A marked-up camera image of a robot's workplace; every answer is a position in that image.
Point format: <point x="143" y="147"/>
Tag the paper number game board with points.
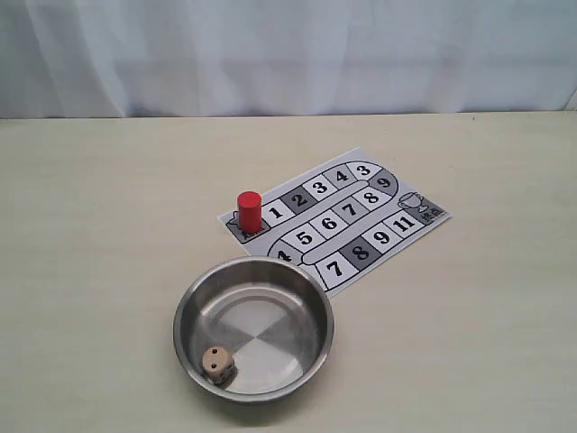
<point x="340" y="220"/>

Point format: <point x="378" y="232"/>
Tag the white backdrop curtain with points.
<point x="239" y="58"/>

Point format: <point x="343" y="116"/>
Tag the wooden die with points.
<point x="218" y="364"/>

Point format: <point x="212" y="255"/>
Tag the red cylinder game piece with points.
<point x="249" y="211"/>

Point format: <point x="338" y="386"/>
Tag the steel round bowl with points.
<point x="272" y="316"/>

